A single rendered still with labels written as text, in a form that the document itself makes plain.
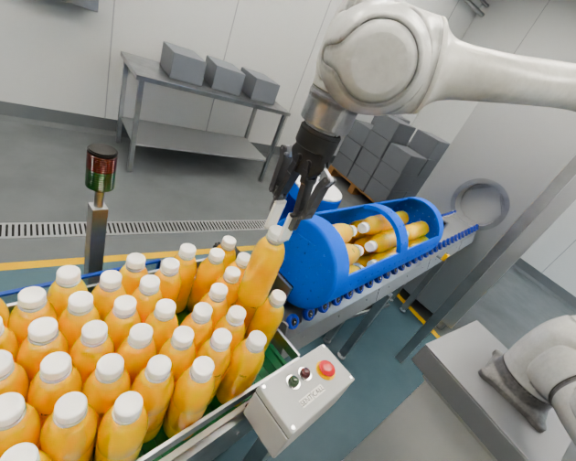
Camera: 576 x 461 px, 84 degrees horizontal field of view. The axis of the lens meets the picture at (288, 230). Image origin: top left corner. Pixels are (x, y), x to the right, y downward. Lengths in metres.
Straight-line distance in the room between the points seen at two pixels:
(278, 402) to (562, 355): 0.69
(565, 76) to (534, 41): 5.96
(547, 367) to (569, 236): 4.95
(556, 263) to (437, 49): 5.67
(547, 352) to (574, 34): 5.67
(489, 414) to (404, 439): 0.35
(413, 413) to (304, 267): 0.58
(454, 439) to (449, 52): 1.01
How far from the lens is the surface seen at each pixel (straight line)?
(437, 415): 1.17
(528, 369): 1.08
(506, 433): 1.04
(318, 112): 0.54
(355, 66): 0.34
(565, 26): 6.49
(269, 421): 0.68
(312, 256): 0.92
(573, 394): 1.00
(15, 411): 0.60
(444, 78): 0.41
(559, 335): 1.05
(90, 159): 0.87
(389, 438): 1.32
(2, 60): 4.02
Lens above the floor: 1.64
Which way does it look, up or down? 30 degrees down
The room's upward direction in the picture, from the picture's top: 25 degrees clockwise
